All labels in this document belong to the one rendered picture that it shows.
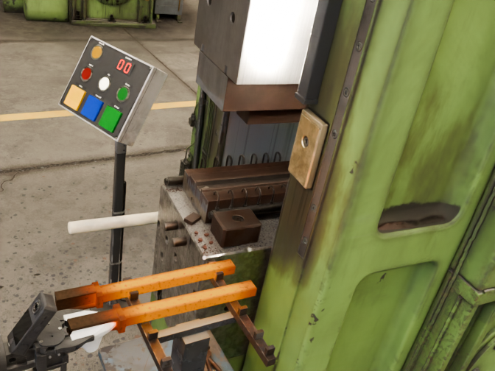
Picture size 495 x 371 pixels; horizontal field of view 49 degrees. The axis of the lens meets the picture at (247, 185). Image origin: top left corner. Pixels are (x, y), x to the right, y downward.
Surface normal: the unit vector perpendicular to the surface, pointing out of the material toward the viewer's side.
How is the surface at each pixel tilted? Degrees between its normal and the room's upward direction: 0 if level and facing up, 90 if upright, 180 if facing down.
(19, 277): 0
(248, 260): 90
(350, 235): 89
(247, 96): 90
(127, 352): 0
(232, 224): 0
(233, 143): 90
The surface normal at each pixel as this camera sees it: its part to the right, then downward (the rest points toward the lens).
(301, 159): -0.89, 0.09
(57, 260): 0.17, -0.84
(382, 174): 0.42, 0.51
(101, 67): -0.47, -0.15
